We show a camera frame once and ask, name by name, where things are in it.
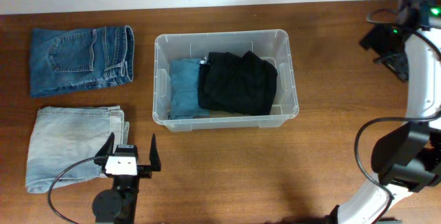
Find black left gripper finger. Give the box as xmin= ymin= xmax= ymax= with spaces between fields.
xmin=97 ymin=132 xmax=114 ymax=156
xmin=149 ymin=134 xmax=161 ymax=172

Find teal blue cloth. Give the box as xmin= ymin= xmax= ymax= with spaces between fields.
xmin=170 ymin=59 xmax=209 ymax=120

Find clear plastic storage bin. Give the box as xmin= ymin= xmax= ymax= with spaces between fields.
xmin=152 ymin=29 xmax=300 ymax=132

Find dark navy cloth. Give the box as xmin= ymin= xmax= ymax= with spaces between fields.
xmin=198 ymin=52 xmax=242 ymax=113

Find black cloth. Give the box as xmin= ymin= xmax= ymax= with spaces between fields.
xmin=238 ymin=50 xmax=278 ymax=116

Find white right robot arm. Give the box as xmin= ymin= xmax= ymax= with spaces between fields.
xmin=319 ymin=0 xmax=440 ymax=223

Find light blue folded jeans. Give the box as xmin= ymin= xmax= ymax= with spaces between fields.
xmin=25 ymin=106 xmax=130 ymax=194

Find dark blue folded jeans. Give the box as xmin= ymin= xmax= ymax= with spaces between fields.
xmin=29 ymin=26 xmax=135 ymax=98

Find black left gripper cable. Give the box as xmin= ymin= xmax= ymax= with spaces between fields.
xmin=47 ymin=156 xmax=107 ymax=224

